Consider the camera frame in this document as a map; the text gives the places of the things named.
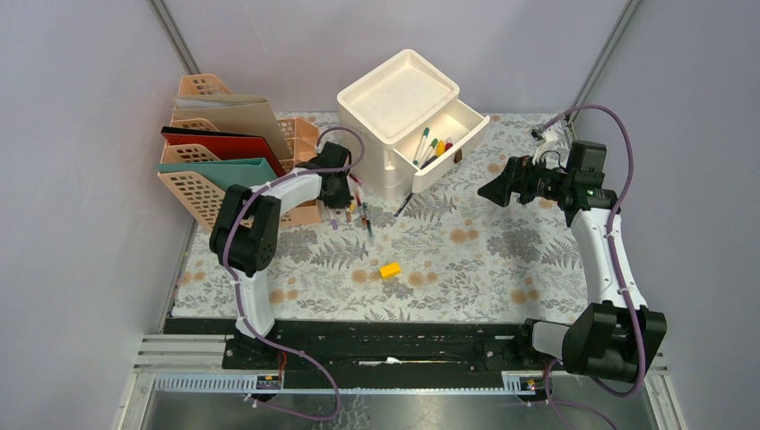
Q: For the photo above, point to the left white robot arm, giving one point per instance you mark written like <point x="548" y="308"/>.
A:
<point x="245" y="234"/>

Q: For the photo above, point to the green capped white marker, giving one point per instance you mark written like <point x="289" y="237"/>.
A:
<point x="428" y="152"/>

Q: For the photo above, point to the white top drawer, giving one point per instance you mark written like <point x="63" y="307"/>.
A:
<point x="458" y="121"/>

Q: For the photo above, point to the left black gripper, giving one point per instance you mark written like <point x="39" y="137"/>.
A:
<point x="342" y="200"/>

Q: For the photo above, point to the beige notebook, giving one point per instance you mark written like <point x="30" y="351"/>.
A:
<point x="234" y="113"/>

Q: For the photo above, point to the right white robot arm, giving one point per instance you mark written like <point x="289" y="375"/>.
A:
<point x="617" y="336"/>

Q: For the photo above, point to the aluminium corner frame post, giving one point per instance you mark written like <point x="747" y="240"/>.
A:
<point x="174" y="35"/>

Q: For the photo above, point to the blue pen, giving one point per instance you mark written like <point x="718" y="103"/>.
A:
<point x="404" y="204"/>

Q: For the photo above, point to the red capped marker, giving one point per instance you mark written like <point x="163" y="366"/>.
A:
<point x="355" y="179"/>

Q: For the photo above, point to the yellow eraser block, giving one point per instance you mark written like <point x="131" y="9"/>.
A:
<point x="390" y="270"/>

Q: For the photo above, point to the teal folder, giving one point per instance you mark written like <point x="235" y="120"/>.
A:
<point x="224" y="173"/>

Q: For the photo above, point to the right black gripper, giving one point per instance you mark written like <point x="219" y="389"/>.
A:
<point x="516" y="177"/>

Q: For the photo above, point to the clear green pen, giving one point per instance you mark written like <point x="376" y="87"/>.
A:
<point x="367" y="220"/>

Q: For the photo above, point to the peach plastic file organizer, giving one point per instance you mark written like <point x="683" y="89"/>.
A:
<point x="199" y="176"/>

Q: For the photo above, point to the white three-drawer cabinet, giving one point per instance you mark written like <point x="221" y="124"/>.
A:
<point x="390" y="107"/>

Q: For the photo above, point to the red ring binder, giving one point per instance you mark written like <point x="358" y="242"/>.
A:
<point x="186" y="145"/>

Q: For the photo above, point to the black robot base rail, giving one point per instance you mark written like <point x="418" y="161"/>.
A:
<point x="376" y="355"/>

